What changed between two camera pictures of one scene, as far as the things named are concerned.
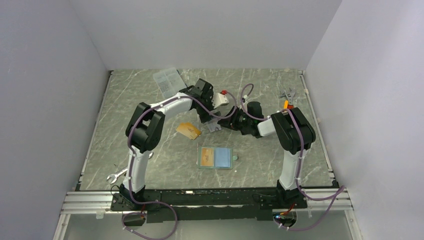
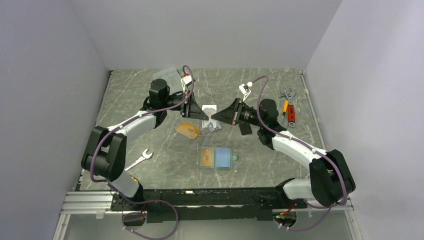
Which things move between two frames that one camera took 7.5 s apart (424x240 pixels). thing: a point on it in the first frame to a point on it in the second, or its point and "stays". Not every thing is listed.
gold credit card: x=207 y=158 stays
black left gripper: x=204 y=115 to x=190 y=109
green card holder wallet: x=216 y=157 stays
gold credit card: x=189 y=130 stays
